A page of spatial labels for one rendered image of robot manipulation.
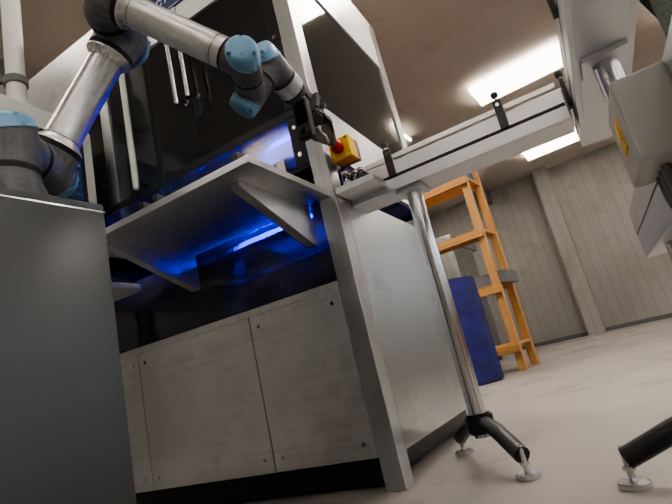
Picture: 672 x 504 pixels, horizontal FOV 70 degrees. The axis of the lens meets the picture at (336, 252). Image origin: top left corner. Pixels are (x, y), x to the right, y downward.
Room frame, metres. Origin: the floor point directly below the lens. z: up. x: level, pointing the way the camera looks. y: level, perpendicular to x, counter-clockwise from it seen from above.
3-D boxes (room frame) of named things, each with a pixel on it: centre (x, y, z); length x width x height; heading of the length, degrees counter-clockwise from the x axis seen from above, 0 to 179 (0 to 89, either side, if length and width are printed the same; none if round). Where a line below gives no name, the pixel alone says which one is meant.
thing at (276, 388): (2.32, 0.66, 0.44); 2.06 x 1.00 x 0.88; 64
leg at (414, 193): (1.48, -0.29, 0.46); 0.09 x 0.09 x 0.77; 64
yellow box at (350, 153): (1.41, -0.10, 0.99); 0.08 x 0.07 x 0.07; 154
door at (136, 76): (1.75, 0.61, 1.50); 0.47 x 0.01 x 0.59; 64
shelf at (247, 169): (1.43, 0.36, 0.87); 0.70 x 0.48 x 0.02; 64
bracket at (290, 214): (1.31, 0.14, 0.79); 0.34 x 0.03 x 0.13; 154
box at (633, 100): (0.49, -0.36, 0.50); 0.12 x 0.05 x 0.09; 154
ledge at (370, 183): (1.44, -0.13, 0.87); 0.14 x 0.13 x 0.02; 154
